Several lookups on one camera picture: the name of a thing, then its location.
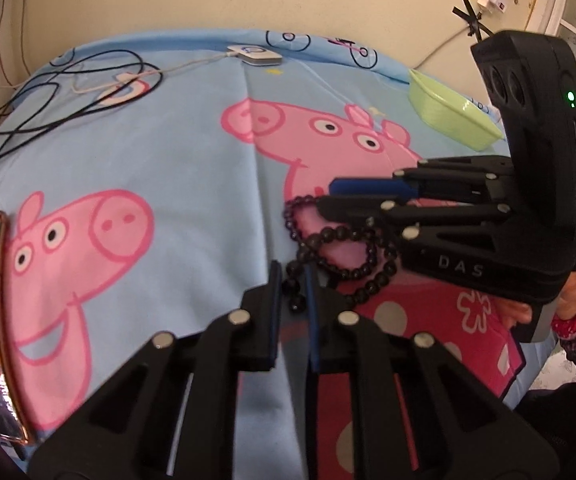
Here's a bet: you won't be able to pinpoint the white charger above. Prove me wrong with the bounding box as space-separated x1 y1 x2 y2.
227 45 283 68

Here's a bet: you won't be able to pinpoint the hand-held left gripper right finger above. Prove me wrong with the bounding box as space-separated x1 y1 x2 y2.
304 262 561 480

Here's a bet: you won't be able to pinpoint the green plastic basket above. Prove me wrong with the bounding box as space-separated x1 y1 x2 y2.
408 67 506 153

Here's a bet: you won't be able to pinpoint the person's dark pants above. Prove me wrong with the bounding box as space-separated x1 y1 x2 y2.
512 382 576 467

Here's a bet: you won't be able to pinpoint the printed pig blanket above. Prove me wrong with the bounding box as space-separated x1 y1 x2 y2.
0 30 533 480

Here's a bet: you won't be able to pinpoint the black tape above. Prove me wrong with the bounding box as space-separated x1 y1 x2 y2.
452 0 494 39

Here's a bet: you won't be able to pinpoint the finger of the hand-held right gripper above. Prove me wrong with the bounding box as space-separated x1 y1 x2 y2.
314 194 516 235
329 156 516 204

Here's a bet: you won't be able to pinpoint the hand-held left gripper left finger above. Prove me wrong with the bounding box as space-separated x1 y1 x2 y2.
28 259 285 480

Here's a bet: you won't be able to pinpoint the dark bead bracelet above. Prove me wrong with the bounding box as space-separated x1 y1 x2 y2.
283 194 399 314

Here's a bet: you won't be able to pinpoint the white power cable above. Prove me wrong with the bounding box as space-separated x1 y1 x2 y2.
412 24 474 72

